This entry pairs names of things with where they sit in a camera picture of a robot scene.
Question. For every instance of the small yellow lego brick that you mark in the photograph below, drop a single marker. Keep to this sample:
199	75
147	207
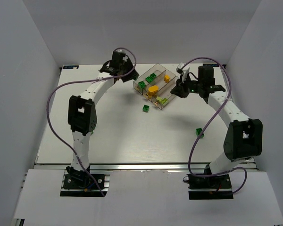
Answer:
166	78

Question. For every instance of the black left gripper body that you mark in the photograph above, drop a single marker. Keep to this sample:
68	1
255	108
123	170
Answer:
128	72

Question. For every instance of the clear three-compartment container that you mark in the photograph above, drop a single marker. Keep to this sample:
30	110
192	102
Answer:
164	88

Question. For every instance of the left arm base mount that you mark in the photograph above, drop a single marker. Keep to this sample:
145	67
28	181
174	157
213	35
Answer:
73	188

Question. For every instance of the small green lego brick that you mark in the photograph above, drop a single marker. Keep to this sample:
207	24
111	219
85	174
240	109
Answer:
145	108

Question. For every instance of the orange lego brick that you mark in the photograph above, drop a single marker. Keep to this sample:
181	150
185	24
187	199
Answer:
152	90

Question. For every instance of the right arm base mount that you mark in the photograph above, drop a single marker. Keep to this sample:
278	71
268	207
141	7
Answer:
212	188

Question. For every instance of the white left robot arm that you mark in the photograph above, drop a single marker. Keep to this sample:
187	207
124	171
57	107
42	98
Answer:
82	116

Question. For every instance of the aluminium rail front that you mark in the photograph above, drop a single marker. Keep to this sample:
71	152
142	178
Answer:
249	165

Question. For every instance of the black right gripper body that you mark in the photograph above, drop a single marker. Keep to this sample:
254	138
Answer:
182	87

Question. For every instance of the blue label left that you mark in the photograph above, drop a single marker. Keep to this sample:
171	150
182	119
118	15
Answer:
70	67

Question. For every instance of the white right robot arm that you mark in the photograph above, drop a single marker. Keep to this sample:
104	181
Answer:
243	138

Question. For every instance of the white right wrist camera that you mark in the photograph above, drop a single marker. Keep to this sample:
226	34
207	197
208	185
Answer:
183	71

